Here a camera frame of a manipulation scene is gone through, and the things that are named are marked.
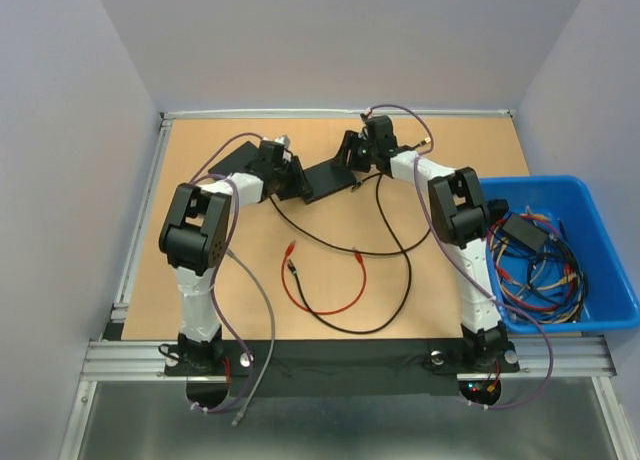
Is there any black network switch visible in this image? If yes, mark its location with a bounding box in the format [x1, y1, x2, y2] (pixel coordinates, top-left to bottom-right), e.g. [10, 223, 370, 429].
[207, 141, 258, 176]
[303, 160, 358, 204]

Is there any black ethernet cable long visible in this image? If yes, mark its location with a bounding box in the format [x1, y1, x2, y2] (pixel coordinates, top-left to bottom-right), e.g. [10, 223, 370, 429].
[267, 135, 435, 257]

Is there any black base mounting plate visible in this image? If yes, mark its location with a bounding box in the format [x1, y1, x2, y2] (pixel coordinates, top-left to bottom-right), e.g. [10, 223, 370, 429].
[158, 338, 519, 397]

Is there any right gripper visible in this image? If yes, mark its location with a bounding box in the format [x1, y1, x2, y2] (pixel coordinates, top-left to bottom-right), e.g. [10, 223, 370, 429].
[327, 131, 377, 173]

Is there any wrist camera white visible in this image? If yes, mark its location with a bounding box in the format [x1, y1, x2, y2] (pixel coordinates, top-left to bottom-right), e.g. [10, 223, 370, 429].
[359, 109, 373, 122]
[274, 135, 291, 150]

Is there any blue plastic bin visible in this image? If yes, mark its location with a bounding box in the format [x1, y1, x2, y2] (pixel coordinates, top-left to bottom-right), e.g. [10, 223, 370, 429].
[465, 174, 640, 334]

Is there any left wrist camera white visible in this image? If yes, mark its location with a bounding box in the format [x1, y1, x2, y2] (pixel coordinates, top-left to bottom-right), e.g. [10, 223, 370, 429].
[274, 135, 291, 150]

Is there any red ethernet cable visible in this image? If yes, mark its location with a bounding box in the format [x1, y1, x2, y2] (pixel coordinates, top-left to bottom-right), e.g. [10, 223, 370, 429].
[282, 240, 369, 316]

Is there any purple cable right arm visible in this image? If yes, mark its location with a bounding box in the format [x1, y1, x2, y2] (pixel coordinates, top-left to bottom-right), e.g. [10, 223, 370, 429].
[359, 103, 556, 412]

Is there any black ethernet cable short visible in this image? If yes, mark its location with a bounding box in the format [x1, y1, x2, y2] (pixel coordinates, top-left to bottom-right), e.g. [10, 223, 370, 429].
[281, 174, 420, 336]

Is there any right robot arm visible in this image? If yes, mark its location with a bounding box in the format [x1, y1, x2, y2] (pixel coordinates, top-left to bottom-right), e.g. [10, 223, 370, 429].
[333, 110, 508, 370]

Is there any black power adapter in bin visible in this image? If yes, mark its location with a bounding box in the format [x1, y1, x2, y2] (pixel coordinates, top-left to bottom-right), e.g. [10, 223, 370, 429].
[502, 215, 548, 252]

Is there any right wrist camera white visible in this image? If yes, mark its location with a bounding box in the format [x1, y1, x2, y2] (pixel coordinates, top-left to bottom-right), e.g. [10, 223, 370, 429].
[359, 109, 373, 122]

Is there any aluminium front rail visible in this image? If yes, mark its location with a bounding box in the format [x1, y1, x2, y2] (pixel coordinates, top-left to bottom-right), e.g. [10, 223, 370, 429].
[80, 336, 617, 382]

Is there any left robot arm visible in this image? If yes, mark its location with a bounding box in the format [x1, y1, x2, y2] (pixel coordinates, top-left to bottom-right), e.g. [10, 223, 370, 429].
[159, 132, 310, 374]

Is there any grey ethernet cable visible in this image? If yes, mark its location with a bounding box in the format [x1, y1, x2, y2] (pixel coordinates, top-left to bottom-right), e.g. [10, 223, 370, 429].
[225, 249, 277, 427]

